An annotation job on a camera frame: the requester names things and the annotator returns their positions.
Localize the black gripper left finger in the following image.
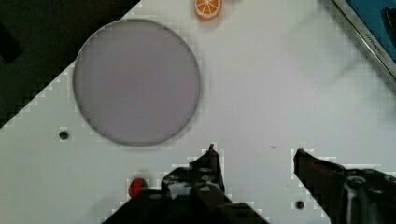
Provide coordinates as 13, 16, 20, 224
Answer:
161, 144, 225, 199

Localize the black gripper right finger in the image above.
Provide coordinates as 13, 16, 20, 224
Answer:
293, 148, 396, 224

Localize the small red strawberry toy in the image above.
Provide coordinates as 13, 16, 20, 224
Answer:
128, 177, 149, 198

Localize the grey round plate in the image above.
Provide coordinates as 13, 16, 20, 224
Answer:
73, 19, 201, 147

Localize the orange slice toy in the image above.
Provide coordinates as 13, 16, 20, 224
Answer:
193, 0, 222, 21

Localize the silver toaster oven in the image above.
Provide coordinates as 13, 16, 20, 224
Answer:
330, 0, 396, 79

